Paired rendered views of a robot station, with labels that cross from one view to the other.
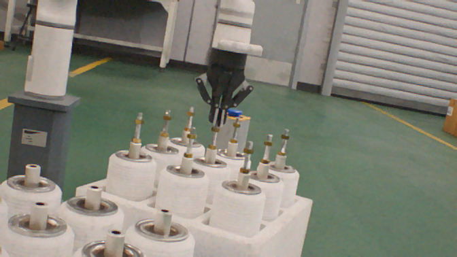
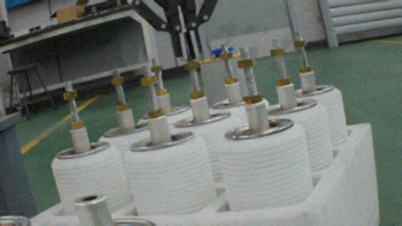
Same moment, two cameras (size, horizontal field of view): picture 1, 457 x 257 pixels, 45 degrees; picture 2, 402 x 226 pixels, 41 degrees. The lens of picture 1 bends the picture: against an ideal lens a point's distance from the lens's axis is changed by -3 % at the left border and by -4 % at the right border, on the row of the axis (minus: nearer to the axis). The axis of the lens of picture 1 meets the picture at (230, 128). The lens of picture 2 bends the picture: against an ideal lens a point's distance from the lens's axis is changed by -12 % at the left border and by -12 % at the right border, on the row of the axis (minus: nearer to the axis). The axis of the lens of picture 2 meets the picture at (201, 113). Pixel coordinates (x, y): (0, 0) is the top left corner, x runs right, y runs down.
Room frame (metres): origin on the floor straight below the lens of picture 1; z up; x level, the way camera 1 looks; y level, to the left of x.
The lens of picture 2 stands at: (0.41, -0.04, 0.36)
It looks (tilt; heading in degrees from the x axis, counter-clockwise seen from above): 7 degrees down; 5
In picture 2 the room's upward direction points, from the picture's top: 12 degrees counter-clockwise
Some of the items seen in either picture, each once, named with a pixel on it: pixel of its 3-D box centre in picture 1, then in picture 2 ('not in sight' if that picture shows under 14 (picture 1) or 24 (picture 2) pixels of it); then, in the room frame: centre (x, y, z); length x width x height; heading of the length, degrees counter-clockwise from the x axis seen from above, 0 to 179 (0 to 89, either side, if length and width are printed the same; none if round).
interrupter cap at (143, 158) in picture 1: (133, 156); (83, 151); (1.12, 0.18, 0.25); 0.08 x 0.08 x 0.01
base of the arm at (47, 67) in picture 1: (49, 62); not in sight; (1.35, 0.46, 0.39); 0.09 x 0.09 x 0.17; 5
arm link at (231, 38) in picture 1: (234, 36); not in sight; (1.17, 0.02, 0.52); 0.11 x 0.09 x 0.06; 20
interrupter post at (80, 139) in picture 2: (134, 150); (80, 141); (1.12, 0.18, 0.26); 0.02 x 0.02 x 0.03
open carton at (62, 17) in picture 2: not in sight; (71, 12); (5.86, 1.50, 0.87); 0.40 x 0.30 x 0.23; 81
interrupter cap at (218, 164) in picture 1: (209, 162); (202, 120); (1.19, 0.03, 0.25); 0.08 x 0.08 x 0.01
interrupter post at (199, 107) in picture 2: (210, 156); (200, 110); (1.19, 0.03, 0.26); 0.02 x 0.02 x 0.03
